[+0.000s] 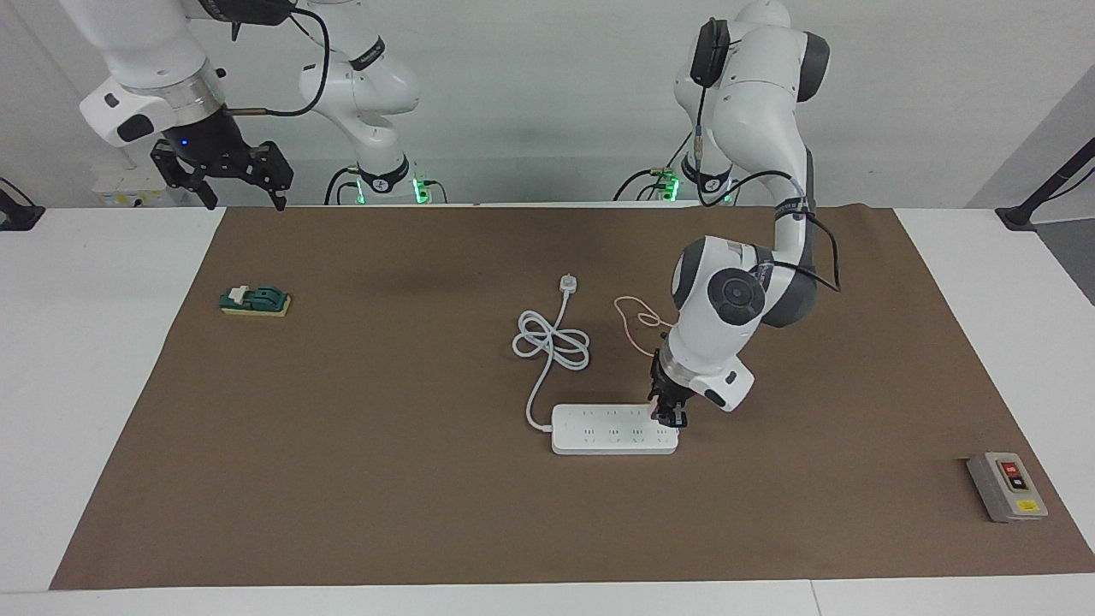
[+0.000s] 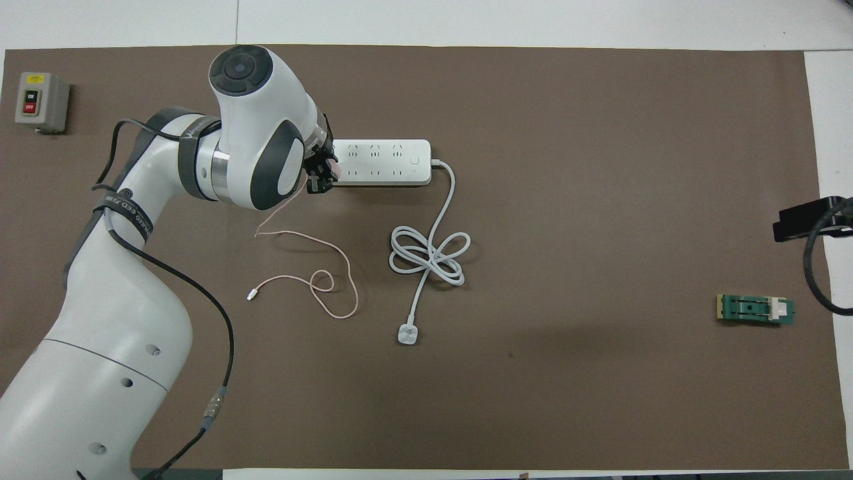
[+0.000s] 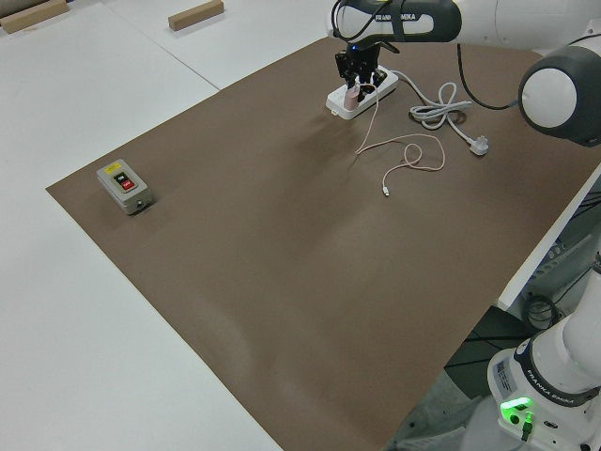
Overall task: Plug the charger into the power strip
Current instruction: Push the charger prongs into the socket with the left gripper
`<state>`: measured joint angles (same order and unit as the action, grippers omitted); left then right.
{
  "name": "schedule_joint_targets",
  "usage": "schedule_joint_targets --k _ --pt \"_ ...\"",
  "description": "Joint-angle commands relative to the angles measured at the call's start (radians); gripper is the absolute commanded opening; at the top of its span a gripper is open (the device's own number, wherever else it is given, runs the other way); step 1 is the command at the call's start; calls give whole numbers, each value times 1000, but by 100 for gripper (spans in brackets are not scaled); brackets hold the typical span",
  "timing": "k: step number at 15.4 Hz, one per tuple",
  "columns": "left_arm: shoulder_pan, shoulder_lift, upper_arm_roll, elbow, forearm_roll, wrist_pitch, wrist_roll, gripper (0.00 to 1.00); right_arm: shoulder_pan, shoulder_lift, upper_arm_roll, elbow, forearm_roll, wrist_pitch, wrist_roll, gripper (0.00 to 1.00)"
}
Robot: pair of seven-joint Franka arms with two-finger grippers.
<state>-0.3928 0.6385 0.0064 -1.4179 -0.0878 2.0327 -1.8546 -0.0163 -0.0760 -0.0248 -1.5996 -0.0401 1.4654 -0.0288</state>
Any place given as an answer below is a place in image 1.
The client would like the pink charging cable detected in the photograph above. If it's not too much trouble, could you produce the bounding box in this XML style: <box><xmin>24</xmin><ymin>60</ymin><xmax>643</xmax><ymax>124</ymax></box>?
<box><xmin>614</xmin><ymin>295</ymin><xmax>677</xmax><ymax>357</ymax></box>

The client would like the white power strip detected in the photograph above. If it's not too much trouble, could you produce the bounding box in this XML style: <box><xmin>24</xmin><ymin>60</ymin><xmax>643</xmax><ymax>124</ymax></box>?
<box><xmin>550</xmin><ymin>404</ymin><xmax>680</xmax><ymax>456</ymax></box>

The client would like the black clamp stand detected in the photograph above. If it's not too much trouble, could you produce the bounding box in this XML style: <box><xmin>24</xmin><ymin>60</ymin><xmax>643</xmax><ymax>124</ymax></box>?
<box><xmin>0</xmin><ymin>177</ymin><xmax>45</xmax><ymax>232</ymax></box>
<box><xmin>995</xmin><ymin>137</ymin><xmax>1095</xmax><ymax>232</ymax></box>

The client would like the brown table mat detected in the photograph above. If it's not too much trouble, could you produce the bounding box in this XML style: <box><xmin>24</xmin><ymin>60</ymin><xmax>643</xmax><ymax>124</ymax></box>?
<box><xmin>50</xmin><ymin>205</ymin><xmax>1095</xmax><ymax>591</ymax></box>

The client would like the black base cable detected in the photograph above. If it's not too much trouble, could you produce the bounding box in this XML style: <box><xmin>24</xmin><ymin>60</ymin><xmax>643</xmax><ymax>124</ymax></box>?
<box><xmin>612</xmin><ymin>167</ymin><xmax>677</xmax><ymax>203</ymax></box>
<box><xmin>323</xmin><ymin>165</ymin><xmax>364</xmax><ymax>206</ymax></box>

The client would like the white wall outlet box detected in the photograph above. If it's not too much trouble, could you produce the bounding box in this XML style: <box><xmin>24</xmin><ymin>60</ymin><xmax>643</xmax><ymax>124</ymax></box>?
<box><xmin>92</xmin><ymin>167</ymin><xmax>185</xmax><ymax>209</ymax></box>

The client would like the green knife switch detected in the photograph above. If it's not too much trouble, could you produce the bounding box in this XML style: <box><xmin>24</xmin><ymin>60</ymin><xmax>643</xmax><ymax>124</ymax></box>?
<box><xmin>220</xmin><ymin>285</ymin><xmax>293</xmax><ymax>318</ymax></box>

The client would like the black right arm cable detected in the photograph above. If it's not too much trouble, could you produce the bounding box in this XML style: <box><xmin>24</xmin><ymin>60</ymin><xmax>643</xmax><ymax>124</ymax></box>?
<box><xmin>224</xmin><ymin>7</ymin><xmax>333</xmax><ymax>118</ymax></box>

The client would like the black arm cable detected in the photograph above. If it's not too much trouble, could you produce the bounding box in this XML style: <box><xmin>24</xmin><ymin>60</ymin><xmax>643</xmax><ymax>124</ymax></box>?
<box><xmin>693</xmin><ymin>81</ymin><xmax>843</xmax><ymax>293</ymax></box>
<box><xmin>224</xmin><ymin>7</ymin><xmax>333</xmax><ymax>118</ymax></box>

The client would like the white power strip cord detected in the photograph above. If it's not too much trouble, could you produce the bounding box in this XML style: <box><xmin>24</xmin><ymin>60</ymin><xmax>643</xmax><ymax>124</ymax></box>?
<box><xmin>512</xmin><ymin>273</ymin><xmax>592</xmax><ymax>433</ymax></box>

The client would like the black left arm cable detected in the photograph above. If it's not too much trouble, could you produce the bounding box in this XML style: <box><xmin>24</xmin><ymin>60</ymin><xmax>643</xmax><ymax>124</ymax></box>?
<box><xmin>693</xmin><ymin>81</ymin><xmax>843</xmax><ymax>293</ymax></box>

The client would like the grey on-off switch box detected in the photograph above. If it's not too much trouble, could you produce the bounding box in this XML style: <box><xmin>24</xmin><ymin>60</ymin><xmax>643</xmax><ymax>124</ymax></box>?
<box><xmin>966</xmin><ymin>452</ymin><xmax>1050</xmax><ymax>524</ymax></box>

